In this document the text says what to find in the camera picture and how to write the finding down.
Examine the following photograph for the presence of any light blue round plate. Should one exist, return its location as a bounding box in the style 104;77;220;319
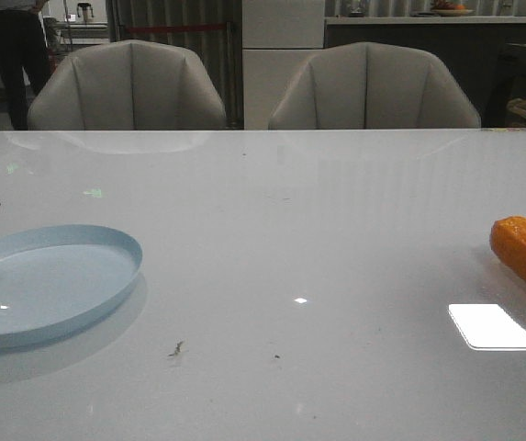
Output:
0;224;143;349

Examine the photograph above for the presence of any person in dark trousers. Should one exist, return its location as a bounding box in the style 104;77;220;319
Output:
0;1;51;130

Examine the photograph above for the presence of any left beige upholstered chair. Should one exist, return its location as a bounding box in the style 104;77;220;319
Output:
28;40;227;130

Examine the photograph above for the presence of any beige upholstered chair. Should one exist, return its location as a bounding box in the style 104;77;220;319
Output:
268;42;481;130
28;40;227;130

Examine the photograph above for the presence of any blender on background table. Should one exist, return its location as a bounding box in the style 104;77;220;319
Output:
76;2;95;24

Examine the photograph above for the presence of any red barrier belt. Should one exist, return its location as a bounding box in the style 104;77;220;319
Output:
123;22;229;34

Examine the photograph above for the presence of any white cabinet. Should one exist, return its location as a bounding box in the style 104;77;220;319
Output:
241;1;325;130

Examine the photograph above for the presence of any right beige upholstered chair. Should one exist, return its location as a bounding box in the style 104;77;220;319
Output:
268;42;481;130

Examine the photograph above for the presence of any fruit bowl on counter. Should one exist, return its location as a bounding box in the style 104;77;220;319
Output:
431;0;473;17

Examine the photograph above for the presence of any dark grey counter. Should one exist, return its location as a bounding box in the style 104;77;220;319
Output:
324;16;526;127

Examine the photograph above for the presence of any dark wooden armchair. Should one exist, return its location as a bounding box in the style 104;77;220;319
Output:
483;43;526;128

